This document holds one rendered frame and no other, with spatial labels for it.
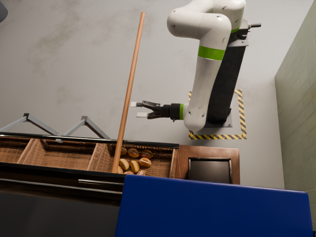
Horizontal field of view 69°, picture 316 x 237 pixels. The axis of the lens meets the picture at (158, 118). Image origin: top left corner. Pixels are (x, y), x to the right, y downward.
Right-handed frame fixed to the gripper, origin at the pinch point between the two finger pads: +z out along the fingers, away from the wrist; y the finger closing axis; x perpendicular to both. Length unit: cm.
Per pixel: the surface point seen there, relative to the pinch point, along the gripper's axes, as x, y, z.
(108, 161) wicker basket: -19, 60, 35
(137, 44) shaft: 47.4, -0.4, 6.3
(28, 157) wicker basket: -24, 44, 95
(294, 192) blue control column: -52, -95, -47
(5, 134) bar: -20, 2, 82
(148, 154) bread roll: -11, 55, 2
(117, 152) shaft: -26.2, -1.0, 5.5
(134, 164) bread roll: -21, 55, 11
